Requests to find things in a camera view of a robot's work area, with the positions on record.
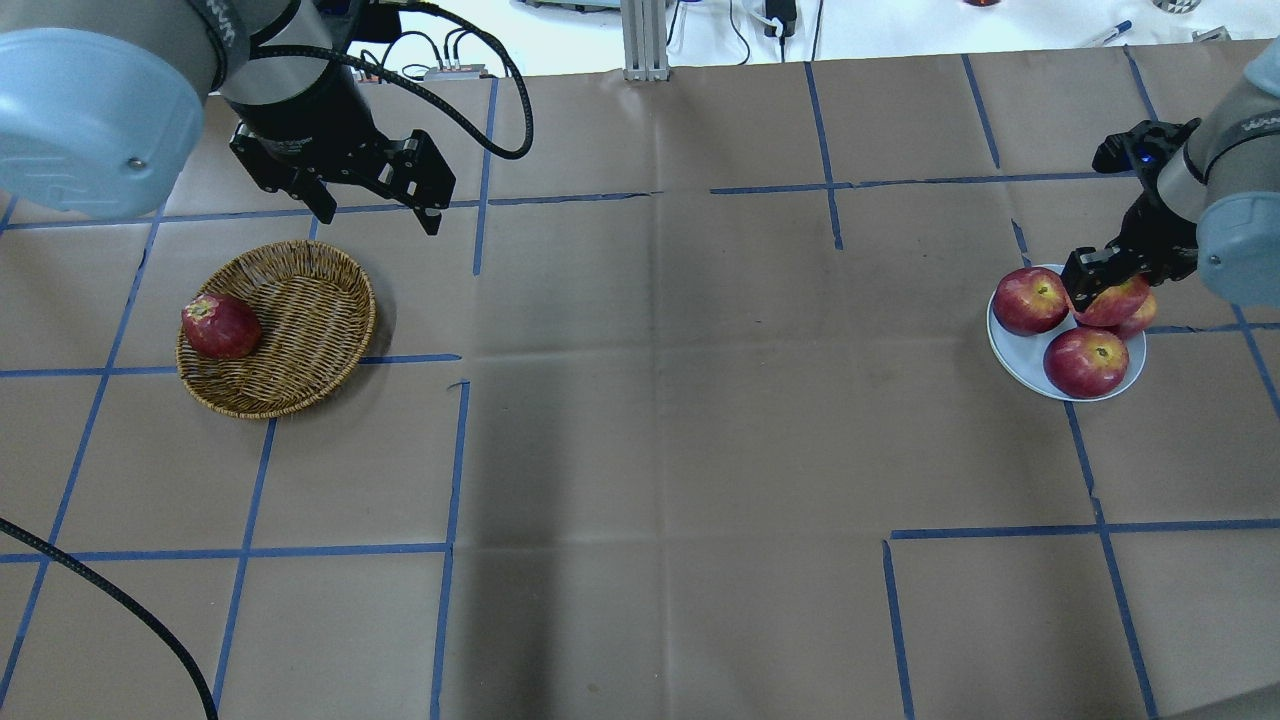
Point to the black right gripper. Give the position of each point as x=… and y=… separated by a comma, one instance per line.
x=1150, y=234

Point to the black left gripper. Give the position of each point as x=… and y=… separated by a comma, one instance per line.
x=305, y=118

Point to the red yellow apple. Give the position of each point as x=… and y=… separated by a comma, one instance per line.
x=1116, y=304

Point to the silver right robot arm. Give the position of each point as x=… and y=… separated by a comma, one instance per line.
x=1209, y=203

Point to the red apple on plate rear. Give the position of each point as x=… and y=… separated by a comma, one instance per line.
x=1030, y=300

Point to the red apple on plate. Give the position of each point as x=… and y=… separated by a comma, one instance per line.
x=1086, y=362
x=1139, y=321
x=1030, y=300

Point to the red apple on plate outer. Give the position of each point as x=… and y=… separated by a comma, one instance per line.
x=1139, y=321

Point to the red apple on plate front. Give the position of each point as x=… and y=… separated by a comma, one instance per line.
x=1086, y=362

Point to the light blue plate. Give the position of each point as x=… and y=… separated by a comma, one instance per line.
x=1021, y=357

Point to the woven wicker basket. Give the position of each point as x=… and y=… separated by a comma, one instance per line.
x=318, y=314

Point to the red apple in basket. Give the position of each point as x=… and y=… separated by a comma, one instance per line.
x=220, y=326

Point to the aluminium frame post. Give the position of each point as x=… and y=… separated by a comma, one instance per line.
x=644, y=27

